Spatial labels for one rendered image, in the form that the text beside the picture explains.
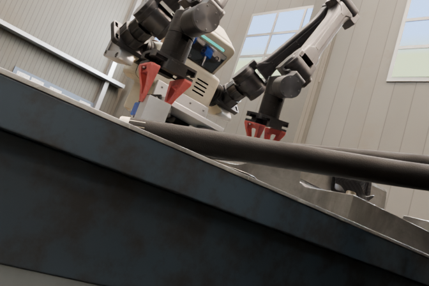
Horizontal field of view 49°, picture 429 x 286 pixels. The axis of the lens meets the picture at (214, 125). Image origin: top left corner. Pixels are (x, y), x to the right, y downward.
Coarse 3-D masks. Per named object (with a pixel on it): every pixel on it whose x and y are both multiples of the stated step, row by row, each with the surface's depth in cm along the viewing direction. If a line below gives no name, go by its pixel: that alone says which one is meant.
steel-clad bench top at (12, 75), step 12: (0, 72) 32; (12, 72) 32; (36, 84) 33; (60, 96) 34; (84, 108) 35; (120, 120) 37; (144, 132) 38; (168, 144) 39; (204, 156) 41; (228, 168) 43; (252, 180) 45; (276, 192) 46; (312, 204) 49; (336, 216) 52; (360, 228) 54; (420, 252) 61
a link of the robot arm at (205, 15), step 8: (184, 0) 95; (200, 0) 93; (208, 0) 88; (184, 8) 98; (192, 8) 88; (200, 8) 88; (208, 8) 88; (216, 8) 89; (184, 16) 90; (192, 16) 87; (200, 16) 88; (208, 16) 88; (216, 16) 89; (184, 24) 90; (192, 24) 88; (200, 24) 88; (208, 24) 88; (216, 24) 89; (184, 32) 92; (192, 32) 90; (200, 32) 88; (208, 32) 88
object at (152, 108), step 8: (152, 96) 90; (136, 104) 95; (144, 104) 90; (152, 104) 90; (160, 104) 91; (168, 104) 92; (136, 112) 92; (144, 112) 90; (152, 112) 90; (160, 112) 91; (168, 112) 92; (152, 120) 90; (160, 120) 91
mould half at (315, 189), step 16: (256, 176) 92; (272, 176) 89; (288, 176) 86; (304, 176) 84; (320, 176) 87; (288, 192) 84; (304, 192) 81; (320, 192) 78; (336, 192) 76; (384, 192) 98; (336, 208) 75; (352, 208) 73; (368, 208) 75; (368, 224) 75; (384, 224) 78; (400, 224) 80; (400, 240) 80; (416, 240) 83
